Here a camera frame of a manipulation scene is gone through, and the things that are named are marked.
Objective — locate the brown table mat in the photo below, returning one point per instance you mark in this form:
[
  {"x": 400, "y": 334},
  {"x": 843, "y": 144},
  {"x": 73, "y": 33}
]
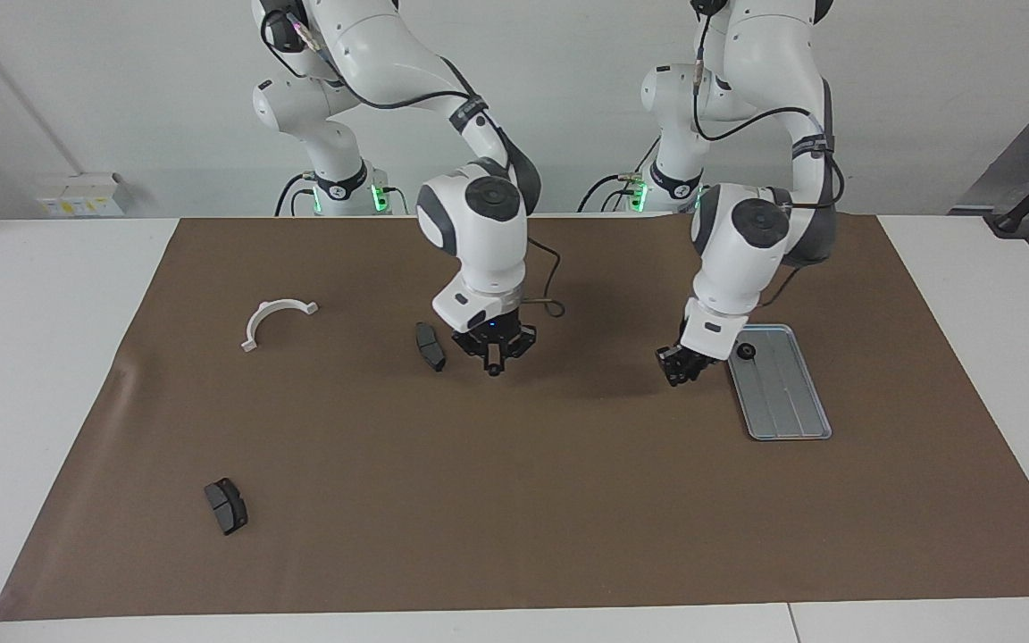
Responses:
[{"x": 523, "y": 500}]

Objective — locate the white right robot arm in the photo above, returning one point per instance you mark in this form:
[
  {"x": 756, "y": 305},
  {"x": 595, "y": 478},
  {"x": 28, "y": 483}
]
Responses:
[{"x": 479, "y": 241}]

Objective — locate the silver metal tray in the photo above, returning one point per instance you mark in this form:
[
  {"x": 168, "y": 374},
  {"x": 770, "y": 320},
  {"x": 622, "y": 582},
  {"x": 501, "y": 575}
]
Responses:
[{"x": 787, "y": 402}]

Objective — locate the white wall socket box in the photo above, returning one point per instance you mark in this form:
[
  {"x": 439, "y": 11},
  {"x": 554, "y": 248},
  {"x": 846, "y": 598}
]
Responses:
[{"x": 77, "y": 195}]

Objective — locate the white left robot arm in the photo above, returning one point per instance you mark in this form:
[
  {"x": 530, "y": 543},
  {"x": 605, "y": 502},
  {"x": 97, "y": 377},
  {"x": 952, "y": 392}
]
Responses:
[{"x": 738, "y": 259}]

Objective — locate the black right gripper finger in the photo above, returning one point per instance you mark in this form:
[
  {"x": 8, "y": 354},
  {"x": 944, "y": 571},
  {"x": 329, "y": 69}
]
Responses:
[
  {"x": 513, "y": 351},
  {"x": 482, "y": 351}
]

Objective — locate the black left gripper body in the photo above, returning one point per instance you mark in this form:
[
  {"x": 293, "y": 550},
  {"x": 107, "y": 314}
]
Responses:
[{"x": 698, "y": 357}]

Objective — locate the white curved plastic bracket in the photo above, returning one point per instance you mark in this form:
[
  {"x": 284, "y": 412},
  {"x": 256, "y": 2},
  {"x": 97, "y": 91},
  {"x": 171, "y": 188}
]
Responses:
[{"x": 255, "y": 321}]

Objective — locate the wide dark grey brake pad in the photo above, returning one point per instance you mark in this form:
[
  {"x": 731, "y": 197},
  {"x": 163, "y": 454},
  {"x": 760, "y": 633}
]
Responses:
[{"x": 226, "y": 507}]

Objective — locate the narrow dark grey brake pad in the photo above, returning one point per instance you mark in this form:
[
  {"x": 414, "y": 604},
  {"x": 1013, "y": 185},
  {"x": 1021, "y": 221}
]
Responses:
[{"x": 430, "y": 346}]

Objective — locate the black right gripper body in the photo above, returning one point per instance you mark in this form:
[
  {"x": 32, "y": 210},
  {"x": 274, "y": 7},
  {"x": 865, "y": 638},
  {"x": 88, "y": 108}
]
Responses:
[{"x": 497, "y": 335}]

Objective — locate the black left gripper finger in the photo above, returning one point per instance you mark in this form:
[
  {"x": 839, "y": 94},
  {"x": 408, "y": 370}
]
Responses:
[
  {"x": 667, "y": 362},
  {"x": 693, "y": 371}
]

